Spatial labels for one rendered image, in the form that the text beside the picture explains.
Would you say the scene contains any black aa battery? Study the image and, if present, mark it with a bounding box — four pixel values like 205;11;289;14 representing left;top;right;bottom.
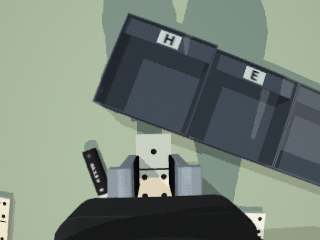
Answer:
82;148;108;198

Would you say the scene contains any white domino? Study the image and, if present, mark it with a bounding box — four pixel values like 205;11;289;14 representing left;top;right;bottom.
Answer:
136;134;172;197
0;195;14;240
242;211;266;239

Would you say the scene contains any black three-compartment bin rack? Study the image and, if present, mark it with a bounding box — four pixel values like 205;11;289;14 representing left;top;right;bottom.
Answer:
92;13;320;187

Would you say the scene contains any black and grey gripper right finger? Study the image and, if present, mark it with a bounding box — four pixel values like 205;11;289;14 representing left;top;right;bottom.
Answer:
168;154;202;196

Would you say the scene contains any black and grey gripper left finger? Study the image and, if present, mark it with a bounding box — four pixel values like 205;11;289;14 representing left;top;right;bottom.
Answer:
107;155;140;198

